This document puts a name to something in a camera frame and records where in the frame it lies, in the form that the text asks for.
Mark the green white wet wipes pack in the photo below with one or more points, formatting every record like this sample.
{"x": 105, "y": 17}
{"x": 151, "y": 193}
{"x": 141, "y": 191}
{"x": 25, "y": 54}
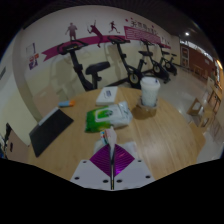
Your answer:
{"x": 108, "y": 116}

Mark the blue orange tube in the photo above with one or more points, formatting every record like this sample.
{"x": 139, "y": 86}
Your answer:
{"x": 66, "y": 103}

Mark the magenta sports wall banner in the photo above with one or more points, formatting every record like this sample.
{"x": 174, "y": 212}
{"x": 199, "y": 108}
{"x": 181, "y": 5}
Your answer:
{"x": 140, "y": 33}

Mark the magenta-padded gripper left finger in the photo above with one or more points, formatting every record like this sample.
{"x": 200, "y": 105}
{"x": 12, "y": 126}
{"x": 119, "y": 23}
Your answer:
{"x": 93, "y": 173}

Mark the light wooden chair with cutout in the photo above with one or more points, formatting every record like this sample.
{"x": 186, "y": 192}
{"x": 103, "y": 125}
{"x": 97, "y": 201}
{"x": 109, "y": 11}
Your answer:
{"x": 19, "y": 150}

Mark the black exercise bike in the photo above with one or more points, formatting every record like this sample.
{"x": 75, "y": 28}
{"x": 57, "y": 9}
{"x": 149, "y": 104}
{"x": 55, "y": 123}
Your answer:
{"x": 156, "y": 68}
{"x": 169, "y": 65}
{"x": 78, "y": 66}
{"x": 133, "y": 76}

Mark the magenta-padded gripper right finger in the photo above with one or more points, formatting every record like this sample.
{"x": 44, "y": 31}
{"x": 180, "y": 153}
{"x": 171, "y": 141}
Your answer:
{"x": 131, "y": 173}

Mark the grey wall plate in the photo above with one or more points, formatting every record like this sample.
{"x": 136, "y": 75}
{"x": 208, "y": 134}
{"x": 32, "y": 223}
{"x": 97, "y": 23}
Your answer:
{"x": 2, "y": 72}

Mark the white purple wall poster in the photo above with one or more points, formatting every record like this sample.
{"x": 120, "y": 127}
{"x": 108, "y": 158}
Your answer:
{"x": 31, "y": 49}

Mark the round brown coaster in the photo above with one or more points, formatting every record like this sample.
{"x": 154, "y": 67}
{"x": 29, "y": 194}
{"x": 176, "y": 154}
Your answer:
{"x": 146, "y": 106}

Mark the white printed towel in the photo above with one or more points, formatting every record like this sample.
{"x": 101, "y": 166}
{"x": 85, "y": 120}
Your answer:
{"x": 111, "y": 136}

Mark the white lidded cup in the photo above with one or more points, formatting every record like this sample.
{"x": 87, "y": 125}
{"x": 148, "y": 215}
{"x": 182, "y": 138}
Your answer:
{"x": 150, "y": 90}

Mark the small white tissue pack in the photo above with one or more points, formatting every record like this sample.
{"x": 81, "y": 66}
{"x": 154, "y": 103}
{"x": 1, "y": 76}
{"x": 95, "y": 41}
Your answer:
{"x": 107, "y": 96}

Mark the purple orange wall poster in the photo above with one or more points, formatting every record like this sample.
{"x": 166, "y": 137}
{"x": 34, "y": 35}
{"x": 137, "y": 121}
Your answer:
{"x": 33, "y": 61}

